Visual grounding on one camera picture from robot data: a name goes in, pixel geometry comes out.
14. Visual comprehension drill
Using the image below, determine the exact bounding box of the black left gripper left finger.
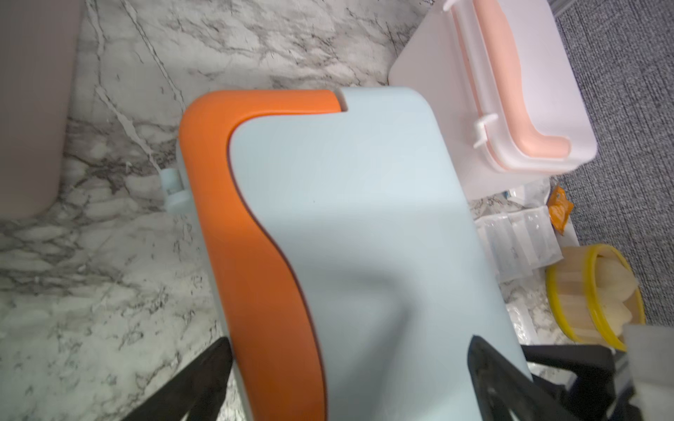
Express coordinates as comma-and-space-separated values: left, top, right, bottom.
126, 337, 233, 421

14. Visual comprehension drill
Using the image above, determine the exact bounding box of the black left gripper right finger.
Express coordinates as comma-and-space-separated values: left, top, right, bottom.
467, 335, 576, 420

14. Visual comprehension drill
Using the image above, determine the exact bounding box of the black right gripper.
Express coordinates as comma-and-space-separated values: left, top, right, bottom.
522, 345, 640, 420

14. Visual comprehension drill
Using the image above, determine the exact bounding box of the clear plastic gauze box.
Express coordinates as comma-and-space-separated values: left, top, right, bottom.
475, 206, 563, 283

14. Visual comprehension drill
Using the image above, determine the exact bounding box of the blue orange medicine box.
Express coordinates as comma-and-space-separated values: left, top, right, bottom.
163, 87, 528, 420

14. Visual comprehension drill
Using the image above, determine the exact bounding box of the white pink medicine chest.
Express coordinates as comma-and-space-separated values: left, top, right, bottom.
388, 0, 598, 200

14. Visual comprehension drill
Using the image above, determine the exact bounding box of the pink white medicine box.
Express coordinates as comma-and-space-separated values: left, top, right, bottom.
1, 1, 84, 220

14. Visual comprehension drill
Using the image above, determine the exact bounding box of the orange plastic toy piece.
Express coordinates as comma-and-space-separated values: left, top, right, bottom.
547, 185, 574, 234

